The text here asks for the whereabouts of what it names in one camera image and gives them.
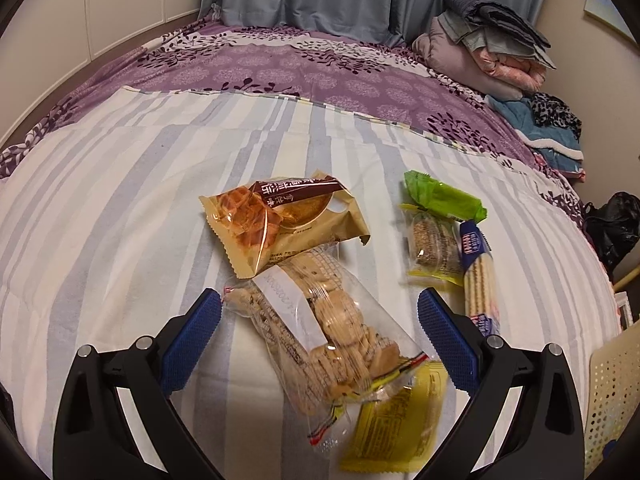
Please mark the small green snack packet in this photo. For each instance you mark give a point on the small green snack packet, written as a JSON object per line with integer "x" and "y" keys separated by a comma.
{"x": 445, "y": 197}

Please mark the pink folded quilt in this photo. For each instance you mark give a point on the pink folded quilt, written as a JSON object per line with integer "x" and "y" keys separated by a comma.
{"x": 510, "y": 70}

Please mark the clear sesame cracker packet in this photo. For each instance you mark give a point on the clear sesame cracker packet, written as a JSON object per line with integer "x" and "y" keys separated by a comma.
{"x": 432, "y": 242}

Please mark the purple floral bedsheet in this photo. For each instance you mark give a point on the purple floral bedsheet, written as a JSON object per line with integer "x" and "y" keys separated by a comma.
{"x": 250, "y": 65}

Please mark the golden pastry snack packet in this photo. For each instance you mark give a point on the golden pastry snack packet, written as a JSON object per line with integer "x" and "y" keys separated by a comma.
{"x": 260, "y": 225}

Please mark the clear biscuit packet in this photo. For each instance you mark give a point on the clear biscuit packet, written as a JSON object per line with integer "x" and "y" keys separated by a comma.
{"x": 325, "y": 330}

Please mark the wooden rack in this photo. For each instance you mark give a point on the wooden rack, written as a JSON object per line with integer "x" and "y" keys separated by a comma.
{"x": 627, "y": 277}

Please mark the yellow snack packet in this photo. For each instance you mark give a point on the yellow snack packet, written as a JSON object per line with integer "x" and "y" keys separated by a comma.
{"x": 395, "y": 425}

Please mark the cream perforated plastic basket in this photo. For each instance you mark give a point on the cream perforated plastic basket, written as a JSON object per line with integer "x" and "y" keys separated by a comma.
{"x": 612, "y": 395}

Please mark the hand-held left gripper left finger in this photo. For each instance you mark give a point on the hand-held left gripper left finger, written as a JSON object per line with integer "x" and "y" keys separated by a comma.
{"x": 192, "y": 340}

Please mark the white wardrobe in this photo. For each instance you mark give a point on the white wardrobe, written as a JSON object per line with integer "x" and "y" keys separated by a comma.
{"x": 100, "y": 10}

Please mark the leopard print cloth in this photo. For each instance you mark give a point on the leopard print cloth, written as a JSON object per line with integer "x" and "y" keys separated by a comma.
{"x": 555, "y": 110}

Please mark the dark grey folded blanket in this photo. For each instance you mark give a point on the dark grey folded blanket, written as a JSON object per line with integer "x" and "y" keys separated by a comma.
{"x": 495, "y": 15}

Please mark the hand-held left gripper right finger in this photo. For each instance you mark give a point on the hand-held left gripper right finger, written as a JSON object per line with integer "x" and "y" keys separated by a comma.
{"x": 447, "y": 345}

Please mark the white blue striped sheet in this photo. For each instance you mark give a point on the white blue striped sheet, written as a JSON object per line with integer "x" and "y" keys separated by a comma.
{"x": 125, "y": 185}

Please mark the blue cracker packet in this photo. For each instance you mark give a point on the blue cracker packet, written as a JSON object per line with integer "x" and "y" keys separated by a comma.
{"x": 480, "y": 280}

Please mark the pale grey folded cloth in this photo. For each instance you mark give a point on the pale grey folded cloth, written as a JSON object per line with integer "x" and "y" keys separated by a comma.
{"x": 500, "y": 42}

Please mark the lilac folded quilt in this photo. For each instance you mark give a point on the lilac folded quilt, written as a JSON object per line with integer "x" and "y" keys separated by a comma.
{"x": 450, "y": 55}

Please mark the blue fleece blanket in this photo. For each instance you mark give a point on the blue fleece blanket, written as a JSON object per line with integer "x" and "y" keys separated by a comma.
{"x": 545, "y": 140}

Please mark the black bag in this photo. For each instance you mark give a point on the black bag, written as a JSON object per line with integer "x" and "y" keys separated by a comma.
{"x": 615, "y": 230}

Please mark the wall picture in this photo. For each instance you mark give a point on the wall picture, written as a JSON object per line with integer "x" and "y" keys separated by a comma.
{"x": 612, "y": 10}

